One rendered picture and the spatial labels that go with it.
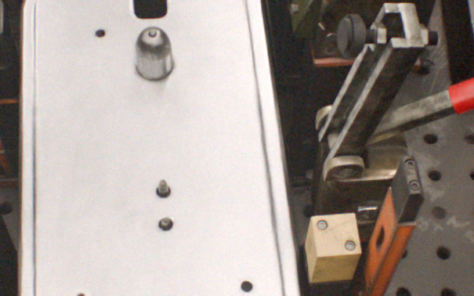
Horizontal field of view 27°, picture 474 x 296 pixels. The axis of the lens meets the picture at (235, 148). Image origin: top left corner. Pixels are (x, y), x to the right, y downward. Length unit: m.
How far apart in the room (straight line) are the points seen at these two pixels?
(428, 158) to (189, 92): 0.42
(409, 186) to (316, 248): 0.14
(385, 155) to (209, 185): 0.15
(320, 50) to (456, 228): 0.33
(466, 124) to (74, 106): 0.55
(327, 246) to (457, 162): 0.50
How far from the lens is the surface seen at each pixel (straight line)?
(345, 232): 0.74
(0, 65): 0.97
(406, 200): 0.62
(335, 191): 0.79
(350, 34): 0.65
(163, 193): 0.82
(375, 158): 0.79
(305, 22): 0.91
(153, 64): 0.86
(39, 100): 0.88
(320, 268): 0.75
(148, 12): 1.05
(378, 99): 0.70
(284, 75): 1.22
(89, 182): 0.83
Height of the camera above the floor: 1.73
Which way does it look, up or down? 61 degrees down
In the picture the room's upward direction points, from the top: 4 degrees clockwise
